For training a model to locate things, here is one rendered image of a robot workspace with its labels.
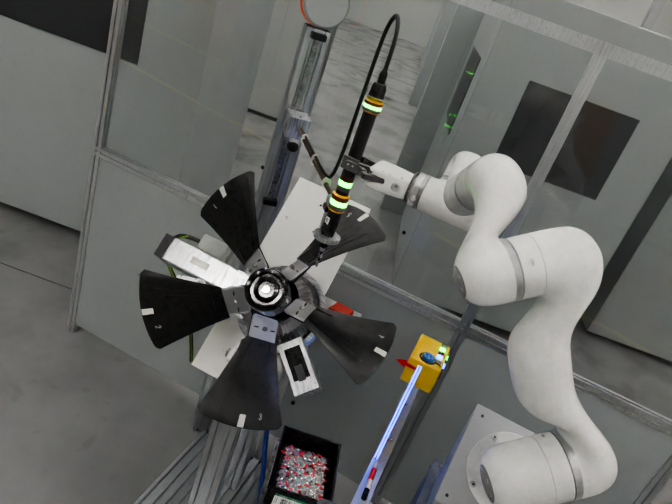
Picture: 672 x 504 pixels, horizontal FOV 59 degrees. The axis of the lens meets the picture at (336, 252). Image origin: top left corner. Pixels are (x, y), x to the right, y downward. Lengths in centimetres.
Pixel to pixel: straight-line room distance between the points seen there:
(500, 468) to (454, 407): 136
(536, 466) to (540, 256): 38
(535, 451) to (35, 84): 336
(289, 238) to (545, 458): 109
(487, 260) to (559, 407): 28
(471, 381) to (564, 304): 143
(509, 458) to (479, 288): 34
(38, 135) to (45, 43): 54
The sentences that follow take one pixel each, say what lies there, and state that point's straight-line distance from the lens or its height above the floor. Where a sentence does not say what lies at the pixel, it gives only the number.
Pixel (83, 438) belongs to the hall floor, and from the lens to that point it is 278.
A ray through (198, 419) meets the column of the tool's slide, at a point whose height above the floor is 7.
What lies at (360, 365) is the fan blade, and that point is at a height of 116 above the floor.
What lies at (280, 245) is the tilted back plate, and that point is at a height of 118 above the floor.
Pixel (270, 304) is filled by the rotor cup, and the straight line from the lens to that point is 157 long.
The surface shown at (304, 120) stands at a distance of 199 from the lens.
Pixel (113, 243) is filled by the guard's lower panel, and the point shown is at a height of 59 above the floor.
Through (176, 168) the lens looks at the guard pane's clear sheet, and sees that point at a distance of 258.
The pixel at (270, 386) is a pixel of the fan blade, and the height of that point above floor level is 100.
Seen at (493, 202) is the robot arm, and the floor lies 177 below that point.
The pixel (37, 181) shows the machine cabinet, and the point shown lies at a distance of 406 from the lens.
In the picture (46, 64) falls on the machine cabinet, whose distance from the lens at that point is 382.
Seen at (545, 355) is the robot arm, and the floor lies 160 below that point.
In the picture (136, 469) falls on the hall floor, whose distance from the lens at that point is 269.
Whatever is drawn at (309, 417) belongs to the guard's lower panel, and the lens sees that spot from 272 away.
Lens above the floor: 203
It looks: 26 degrees down
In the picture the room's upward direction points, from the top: 20 degrees clockwise
